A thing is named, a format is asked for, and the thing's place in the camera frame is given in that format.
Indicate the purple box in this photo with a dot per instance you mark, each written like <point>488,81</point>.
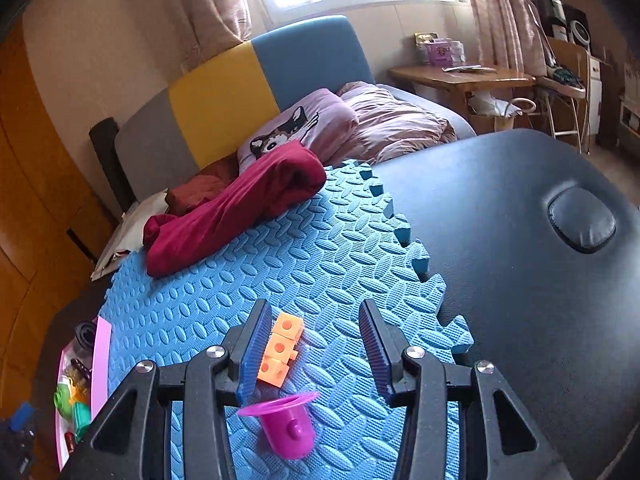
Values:
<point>444,52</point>

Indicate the beige tote bag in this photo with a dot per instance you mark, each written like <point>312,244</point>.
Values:
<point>120,245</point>

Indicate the white low shelf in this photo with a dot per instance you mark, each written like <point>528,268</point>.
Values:
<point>630,117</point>

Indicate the black rolled mat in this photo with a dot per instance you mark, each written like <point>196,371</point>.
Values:
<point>107,160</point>

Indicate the beige patterned curtain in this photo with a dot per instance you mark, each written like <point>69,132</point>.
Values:
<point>210,10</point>
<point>500,20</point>

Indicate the white round fan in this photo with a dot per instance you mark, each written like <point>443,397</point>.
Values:
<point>577,30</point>

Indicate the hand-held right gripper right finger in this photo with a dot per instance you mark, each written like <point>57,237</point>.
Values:
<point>377,350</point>

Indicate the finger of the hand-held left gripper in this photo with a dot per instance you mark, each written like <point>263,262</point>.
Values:
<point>22,416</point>

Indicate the metal folding chair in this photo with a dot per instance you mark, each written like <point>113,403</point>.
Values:
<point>565,82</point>

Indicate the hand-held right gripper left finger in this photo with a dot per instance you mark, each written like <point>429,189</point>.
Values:
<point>255,350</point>

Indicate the purple flanged cup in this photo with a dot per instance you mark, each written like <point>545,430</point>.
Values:
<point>285,430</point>

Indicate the pink shallow cardboard box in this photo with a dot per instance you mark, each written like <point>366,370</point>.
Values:
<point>102,360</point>

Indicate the blue foam puzzle mat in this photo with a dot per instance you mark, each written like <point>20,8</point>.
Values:
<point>325,260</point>

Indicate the pink cat print pillow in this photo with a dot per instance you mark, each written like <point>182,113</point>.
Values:
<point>310,120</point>

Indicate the teal flanged spool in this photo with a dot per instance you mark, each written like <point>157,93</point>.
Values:
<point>82,417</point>

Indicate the black padded massage table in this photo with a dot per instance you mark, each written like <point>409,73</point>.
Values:
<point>525,310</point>

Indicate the black face hole cushion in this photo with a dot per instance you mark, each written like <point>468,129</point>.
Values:
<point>580,220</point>

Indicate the white narrow cabinet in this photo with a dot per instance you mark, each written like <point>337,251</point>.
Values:
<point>594,95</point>

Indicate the rust brown cloth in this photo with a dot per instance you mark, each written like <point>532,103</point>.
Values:
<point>195,187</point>

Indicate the orange wooden wardrobe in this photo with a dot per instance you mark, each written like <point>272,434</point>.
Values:
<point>30,185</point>

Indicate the maroon cloth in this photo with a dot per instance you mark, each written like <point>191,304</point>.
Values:
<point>240,205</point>

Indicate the grey yellow blue headboard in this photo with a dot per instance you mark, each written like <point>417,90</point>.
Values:
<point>220,85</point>

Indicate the orange cube blocks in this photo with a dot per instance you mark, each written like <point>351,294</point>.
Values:
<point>280,350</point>

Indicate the wooden desk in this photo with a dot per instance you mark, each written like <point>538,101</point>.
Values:
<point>450,77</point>

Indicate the red metal cylinder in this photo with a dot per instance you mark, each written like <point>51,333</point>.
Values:
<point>70,442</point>

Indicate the pink quilt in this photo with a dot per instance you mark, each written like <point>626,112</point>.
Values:
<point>395,120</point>

